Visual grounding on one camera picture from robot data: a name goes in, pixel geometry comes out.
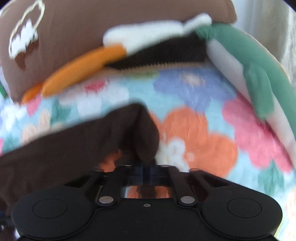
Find dark brown sweater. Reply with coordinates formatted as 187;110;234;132
1;103;159;211

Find floral quilt bedspread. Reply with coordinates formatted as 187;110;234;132
1;66;295;240

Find green crocodile plush toy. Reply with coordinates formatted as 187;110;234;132
195;24;295;146

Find black bed brush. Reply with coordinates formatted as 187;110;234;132
107;33;207;70

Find white goose plush toy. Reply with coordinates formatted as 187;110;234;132
22;13;212;103

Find large brown pillow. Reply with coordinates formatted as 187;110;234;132
1;1;237;102

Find beige patterned curtain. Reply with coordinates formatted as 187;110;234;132
233;0;295;85

